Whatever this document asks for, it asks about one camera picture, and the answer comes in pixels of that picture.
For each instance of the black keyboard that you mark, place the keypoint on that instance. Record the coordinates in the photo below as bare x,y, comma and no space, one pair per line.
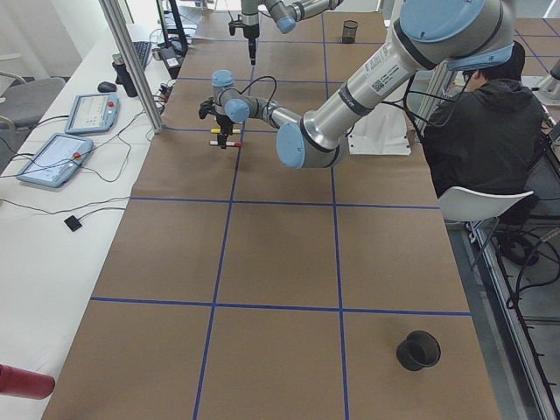
143,52

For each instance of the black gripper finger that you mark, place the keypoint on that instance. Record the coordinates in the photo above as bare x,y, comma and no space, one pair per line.
252,56
220,138
226,135

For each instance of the black mesh cup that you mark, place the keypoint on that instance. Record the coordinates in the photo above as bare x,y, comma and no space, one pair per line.
419,350
349,31

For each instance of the person in black jacket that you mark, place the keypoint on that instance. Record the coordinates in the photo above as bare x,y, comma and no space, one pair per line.
485,139

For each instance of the near blue teach pendant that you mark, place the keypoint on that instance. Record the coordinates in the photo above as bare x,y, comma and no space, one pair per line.
56,161

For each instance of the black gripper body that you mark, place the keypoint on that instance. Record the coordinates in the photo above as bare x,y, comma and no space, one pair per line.
251,36
223,122

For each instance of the far blue teach pendant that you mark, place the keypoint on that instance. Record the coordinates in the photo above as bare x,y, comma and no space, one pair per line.
92,114

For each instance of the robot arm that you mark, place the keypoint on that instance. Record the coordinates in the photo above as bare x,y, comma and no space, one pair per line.
462,34
284,15

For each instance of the near black mesh cup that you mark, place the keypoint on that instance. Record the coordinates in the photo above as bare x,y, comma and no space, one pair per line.
419,350

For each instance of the white chair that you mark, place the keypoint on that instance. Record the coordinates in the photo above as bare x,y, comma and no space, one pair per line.
461,205

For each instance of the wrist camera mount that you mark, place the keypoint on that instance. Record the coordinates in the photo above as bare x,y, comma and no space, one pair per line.
207,107
234,24

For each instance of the aluminium frame post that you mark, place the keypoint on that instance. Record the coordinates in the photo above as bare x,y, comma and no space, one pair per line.
116,22

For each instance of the far black mesh cup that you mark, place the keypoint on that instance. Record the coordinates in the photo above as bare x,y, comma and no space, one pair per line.
349,31

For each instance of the black computer mouse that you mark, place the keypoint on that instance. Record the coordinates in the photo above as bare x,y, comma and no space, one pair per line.
106,87

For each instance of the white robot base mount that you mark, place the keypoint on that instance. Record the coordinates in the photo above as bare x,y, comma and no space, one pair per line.
381,132

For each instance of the yellow marker pen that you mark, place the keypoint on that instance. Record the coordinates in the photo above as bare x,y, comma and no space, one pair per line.
216,131

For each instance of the black water bottle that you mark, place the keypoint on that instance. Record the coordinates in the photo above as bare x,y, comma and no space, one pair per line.
123,75

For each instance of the small black sensor box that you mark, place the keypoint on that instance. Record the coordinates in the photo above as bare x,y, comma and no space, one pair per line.
73,223

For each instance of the red bottle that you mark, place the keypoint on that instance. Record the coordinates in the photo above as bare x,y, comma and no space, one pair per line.
25,384

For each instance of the red marker pen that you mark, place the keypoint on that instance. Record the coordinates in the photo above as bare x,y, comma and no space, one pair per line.
235,143

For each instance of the blue teach pendant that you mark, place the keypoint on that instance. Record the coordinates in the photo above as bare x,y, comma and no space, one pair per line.
92,114
56,161

